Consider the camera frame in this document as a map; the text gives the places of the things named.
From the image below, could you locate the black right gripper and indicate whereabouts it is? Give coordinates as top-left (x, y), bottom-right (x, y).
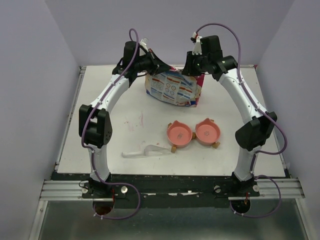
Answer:
top-left (180, 51), bottom-right (209, 77)

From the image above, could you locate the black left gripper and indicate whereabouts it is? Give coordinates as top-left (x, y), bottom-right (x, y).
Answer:
top-left (133, 48), bottom-right (170, 76)

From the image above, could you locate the pet food bag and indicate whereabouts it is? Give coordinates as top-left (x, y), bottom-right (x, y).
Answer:
top-left (144, 68), bottom-right (205, 107)

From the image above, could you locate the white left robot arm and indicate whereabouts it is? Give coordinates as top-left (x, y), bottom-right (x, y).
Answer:
top-left (78, 37), bottom-right (171, 198)

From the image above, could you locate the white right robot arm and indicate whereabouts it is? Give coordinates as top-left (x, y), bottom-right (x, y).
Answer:
top-left (182, 33), bottom-right (277, 196)

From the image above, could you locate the pink left pet bowl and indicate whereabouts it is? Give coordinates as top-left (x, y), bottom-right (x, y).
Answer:
top-left (166, 120), bottom-right (193, 148)

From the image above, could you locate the pink pet bowl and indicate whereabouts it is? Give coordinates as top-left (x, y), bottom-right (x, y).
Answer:
top-left (195, 118), bottom-right (221, 149)
top-left (166, 120), bottom-right (193, 148)

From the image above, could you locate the pink right pet bowl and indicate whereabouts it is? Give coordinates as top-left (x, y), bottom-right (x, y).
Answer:
top-left (195, 118), bottom-right (221, 149)

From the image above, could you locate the clear plastic scoop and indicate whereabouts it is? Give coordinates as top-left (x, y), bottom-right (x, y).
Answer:
top-left (121, 145), bottom-right (172, 159)

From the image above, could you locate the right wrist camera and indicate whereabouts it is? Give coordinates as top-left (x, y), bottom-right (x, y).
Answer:
top-left (190, 32), bottom-right (202, 55)

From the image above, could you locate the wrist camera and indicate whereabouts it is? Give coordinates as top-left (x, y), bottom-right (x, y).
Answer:
top-left (139, 37), bottom-right (149, 52)
top-left (190, 32), bottom-right (202, 55)

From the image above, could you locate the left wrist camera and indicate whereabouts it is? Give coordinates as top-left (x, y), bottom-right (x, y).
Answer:
top-left (139, 37), bottom-right (149, 52)

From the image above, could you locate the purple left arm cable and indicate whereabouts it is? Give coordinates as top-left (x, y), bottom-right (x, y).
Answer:
top-left (81, 28), bottom-right (141, 221)

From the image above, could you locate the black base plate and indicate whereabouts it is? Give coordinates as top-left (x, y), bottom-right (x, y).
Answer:
top-left (51, 172), bottom-right (260, 209)

